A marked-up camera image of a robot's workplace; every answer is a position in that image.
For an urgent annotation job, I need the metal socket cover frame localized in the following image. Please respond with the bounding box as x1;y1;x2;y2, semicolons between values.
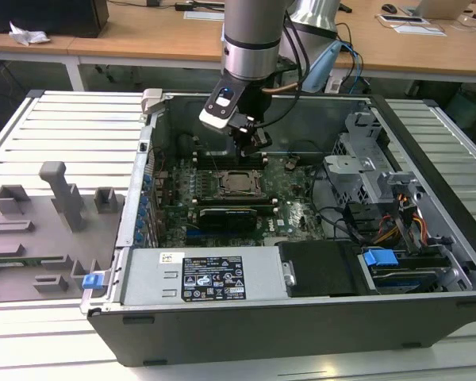
217;170;265;198

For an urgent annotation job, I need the silver CPU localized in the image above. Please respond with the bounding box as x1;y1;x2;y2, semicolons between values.
224;174;257;194

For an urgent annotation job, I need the black RAM slot bank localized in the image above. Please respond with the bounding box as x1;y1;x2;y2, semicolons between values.
194;148;267;167
190;198;277;215

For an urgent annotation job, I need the CPU socket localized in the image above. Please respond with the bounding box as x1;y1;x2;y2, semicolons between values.
216;169;267;199

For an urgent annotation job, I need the blue expansion slot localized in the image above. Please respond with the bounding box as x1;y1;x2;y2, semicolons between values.
186;225;243;244

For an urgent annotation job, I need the black cylinder board component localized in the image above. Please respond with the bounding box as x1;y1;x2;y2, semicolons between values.
176;133;195;158

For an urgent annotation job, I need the white paper sheet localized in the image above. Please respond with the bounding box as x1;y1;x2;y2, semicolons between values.
183;10;225;21
394;23;447;37

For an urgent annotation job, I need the green motherboard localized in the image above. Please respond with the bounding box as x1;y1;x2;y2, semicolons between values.
154;154;326;247

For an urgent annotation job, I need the metal drive cage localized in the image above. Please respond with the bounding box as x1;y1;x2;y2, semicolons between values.
323;110;425;207

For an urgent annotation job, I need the black graphics card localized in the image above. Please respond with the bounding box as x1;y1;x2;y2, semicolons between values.
198;206;259;233

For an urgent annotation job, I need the wooden desk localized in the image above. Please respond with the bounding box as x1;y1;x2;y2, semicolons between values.
0;0;476;92

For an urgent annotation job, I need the silver metal latch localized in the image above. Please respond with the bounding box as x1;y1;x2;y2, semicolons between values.
281;260;297;287

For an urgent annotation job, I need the white device with dark screen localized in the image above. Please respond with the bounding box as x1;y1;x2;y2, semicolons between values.
376;13;429;25

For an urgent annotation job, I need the black plastic shroud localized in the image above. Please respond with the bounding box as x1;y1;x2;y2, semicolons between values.
277;240;378;298

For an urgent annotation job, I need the grey power supply unit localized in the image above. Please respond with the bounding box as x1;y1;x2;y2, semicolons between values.
121;248;290;306

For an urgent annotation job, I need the hard disk in blue carrier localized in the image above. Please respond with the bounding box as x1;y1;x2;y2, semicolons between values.
363;246;453;294

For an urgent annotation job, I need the silver laptop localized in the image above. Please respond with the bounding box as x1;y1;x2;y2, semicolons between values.
414;0;473;21

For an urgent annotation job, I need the open black PC case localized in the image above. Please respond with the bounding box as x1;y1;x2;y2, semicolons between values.
80;89;476;368

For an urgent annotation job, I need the black box on desk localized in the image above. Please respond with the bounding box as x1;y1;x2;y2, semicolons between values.
0;0;110;39

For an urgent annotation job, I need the crumpled white paper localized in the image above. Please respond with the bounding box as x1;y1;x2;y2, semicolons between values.
8;21;51;47

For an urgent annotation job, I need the blue case clip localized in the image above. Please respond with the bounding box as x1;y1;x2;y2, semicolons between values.
81;273;104;291

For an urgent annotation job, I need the grey parts rack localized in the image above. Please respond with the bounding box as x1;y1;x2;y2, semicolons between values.
0;160;126;305

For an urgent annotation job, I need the green RAM stick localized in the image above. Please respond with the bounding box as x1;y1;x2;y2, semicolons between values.
0;256;64;266

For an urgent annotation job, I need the copper coloured cable sleeve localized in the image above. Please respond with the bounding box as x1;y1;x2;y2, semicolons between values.
261;81;301;95

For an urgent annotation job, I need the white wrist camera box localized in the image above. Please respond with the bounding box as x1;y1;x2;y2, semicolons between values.
198;79;247;130

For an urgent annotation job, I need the grey case latch handle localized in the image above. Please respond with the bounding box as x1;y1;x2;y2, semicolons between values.
140;87;166;116

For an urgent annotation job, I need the blue cable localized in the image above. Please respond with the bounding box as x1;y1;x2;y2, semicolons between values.
339;39;366;96

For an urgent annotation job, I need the black cable bundle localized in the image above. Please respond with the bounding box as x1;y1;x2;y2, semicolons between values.
311;164;382;244

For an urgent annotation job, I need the orange yellow wire bundle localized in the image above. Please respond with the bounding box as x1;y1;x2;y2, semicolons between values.
372;190;429;245

